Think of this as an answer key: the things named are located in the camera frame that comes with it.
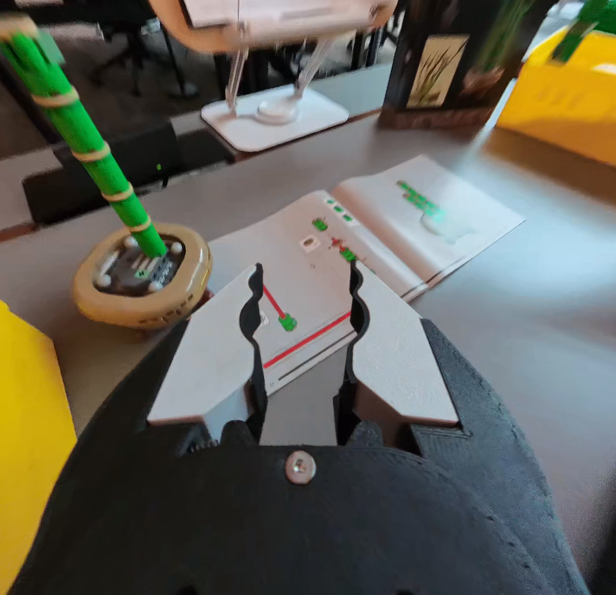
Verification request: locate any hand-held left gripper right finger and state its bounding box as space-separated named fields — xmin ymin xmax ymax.
xmin=333 ymin=259 xmax=460 ymax=444

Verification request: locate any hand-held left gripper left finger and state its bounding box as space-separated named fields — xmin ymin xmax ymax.
xmin=147 ymin=263 xmax=269 ymax=442

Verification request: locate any yellow bin with green bricks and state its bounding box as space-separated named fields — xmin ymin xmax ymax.
xmin=0 ymin=301 xmax=79 ymax=593

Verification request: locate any grey desk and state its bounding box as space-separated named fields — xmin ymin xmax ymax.
xmin=0 ymin=66 xmax=616 ymax=576

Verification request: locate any tan brick pot with stalk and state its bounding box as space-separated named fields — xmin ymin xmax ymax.
xmin=0 ymin=18 xmax=213 ymax=333

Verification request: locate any white instruction booklet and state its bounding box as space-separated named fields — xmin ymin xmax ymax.
xmin=207 ymin=155 xmax=526 ymax=396

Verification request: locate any black office chair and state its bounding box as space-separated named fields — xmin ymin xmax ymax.
xmin=91 ymin=22 xmax=199 ymax=100

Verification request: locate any black bamboo product box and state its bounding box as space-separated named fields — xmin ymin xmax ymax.
xmin=378 ymin=0 xmax=549 ymax=130

